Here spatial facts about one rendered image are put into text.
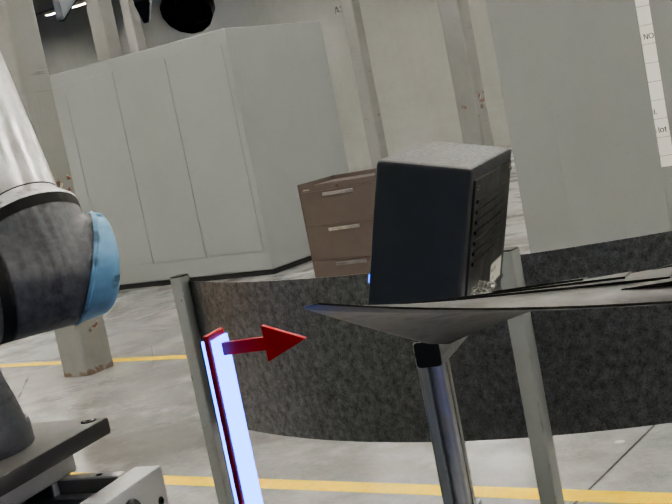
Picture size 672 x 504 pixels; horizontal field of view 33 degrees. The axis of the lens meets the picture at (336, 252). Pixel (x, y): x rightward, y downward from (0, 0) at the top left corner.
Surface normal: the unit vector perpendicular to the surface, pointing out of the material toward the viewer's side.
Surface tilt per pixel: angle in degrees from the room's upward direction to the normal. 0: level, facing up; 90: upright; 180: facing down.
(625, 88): 90
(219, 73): 90
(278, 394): 90
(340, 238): 90
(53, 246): 61
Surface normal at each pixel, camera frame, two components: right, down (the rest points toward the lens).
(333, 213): -0.51, 0.20
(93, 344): 0.81, -0.09
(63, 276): 0.55, -0.05
